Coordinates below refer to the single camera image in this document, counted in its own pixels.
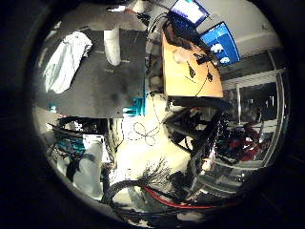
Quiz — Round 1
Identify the wooden desk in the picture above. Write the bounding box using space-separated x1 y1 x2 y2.
161 30 224 98

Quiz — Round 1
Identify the thin black looped cable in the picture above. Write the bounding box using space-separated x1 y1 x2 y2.
127 120 163 147

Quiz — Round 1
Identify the computer monitor with blue screen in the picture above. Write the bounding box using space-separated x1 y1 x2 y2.
199 21 242 67

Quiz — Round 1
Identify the computer monitor with white window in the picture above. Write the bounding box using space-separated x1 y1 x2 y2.
170 0 209 27

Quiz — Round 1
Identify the red cable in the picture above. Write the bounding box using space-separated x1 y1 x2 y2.
142 185 236 211

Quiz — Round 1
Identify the person in red top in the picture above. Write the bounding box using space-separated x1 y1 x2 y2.
228 120 271 163

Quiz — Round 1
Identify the thick black cable bundle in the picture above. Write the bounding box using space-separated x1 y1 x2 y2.
101 179 147 206

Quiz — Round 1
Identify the white cloth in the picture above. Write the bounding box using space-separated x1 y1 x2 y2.
42 31 93 94

